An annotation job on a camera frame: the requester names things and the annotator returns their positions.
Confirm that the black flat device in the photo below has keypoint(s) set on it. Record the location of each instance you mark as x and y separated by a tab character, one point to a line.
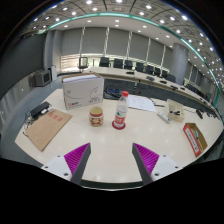
39	109

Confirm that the red and cream mug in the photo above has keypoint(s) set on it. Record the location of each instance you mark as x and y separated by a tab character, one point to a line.
96	116

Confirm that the white power adapter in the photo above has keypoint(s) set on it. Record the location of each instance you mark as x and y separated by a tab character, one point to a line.
47	110

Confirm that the white power strip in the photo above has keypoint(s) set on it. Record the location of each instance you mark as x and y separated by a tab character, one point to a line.
163	117

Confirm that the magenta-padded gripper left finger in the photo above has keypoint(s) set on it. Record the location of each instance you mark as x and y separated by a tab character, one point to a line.
76	156

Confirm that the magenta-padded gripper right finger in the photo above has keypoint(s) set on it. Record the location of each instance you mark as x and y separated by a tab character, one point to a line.
146	157

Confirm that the row of black office chairs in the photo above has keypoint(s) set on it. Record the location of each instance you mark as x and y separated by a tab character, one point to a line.
128	64

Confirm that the long curved conference desk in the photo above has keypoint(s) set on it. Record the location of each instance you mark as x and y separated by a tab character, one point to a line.
143	80

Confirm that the white paper carton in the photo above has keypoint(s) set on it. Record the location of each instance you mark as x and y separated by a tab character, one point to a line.
83	94

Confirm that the white printed paper sheet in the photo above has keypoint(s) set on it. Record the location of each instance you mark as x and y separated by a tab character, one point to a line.
142	103

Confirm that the black mesh swivel chair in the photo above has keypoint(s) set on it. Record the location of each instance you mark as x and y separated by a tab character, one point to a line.
83	62

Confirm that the flat round red coaster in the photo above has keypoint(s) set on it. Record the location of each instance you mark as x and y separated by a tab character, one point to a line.
115	126

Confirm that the clear red-capped water bottle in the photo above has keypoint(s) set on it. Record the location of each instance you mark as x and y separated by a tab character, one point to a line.
121	111

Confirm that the grey box monitor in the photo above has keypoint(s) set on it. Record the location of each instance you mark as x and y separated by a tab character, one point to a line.
43	78

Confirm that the brown paper envelope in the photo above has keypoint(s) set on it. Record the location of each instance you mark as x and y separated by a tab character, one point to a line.
48	128

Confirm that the ceiling lights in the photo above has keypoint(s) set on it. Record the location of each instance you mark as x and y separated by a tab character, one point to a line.
89	2

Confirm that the small open white box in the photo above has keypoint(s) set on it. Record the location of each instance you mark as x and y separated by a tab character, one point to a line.
175	110

